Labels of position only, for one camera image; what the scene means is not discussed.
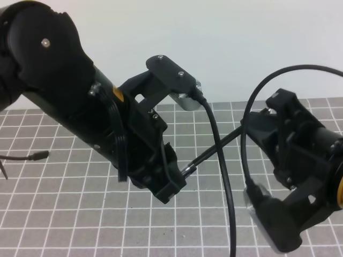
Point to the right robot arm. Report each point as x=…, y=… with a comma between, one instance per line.
x=333, y=180

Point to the black pen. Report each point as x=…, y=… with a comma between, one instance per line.
x=212, y=150

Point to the black pen cap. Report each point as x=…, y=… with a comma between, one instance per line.
x=188, y=170

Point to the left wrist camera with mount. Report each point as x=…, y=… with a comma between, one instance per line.
x=163, y=78

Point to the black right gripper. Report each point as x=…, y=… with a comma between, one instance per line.
x=298, y=144

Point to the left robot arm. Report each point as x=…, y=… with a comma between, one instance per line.
x=43, y=60

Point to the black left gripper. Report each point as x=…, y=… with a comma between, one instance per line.
x=139, y=149

